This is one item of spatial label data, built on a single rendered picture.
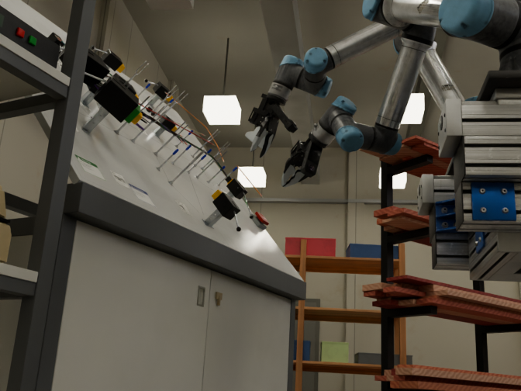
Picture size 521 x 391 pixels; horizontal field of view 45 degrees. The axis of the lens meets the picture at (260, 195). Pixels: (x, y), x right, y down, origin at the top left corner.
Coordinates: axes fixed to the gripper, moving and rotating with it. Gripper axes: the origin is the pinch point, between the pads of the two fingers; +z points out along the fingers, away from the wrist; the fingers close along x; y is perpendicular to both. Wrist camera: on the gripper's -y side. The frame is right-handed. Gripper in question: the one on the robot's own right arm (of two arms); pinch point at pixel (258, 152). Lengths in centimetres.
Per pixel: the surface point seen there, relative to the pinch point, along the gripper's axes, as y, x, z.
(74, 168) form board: -7, 90, 26
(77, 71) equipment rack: -1, 96, 7
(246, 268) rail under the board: -22.3, 20.9, 35.9
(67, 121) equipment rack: -6, 98, 18
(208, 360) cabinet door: -29, 34, 62
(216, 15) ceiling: 376, -485, -193
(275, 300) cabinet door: -25, -8, 44
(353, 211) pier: 234, -942, -54
